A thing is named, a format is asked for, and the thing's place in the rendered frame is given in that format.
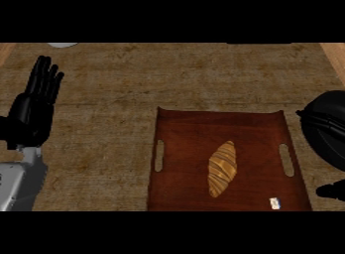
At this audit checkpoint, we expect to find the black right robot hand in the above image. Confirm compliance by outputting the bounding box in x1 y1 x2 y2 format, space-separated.
295 109 345 203

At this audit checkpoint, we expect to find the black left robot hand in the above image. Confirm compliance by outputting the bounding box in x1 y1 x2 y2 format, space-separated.
0 55 67 151

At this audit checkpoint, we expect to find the black pot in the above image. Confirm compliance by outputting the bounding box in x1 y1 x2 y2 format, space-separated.
297 89 345 177

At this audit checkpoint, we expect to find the golden brown croissant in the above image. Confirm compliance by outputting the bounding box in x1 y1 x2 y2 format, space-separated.
207 140 241 199

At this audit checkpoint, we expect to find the dark red-brown wooden tray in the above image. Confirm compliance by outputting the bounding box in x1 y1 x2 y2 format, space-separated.
146 106 315 212

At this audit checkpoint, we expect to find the brown woven placemat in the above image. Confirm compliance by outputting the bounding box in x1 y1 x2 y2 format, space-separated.
0 42 345 212

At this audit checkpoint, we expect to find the pale grey round plate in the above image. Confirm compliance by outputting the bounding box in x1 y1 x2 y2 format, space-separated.
47 42 81 50

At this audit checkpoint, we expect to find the small white label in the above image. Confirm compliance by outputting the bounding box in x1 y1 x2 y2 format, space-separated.
267 196 282 210

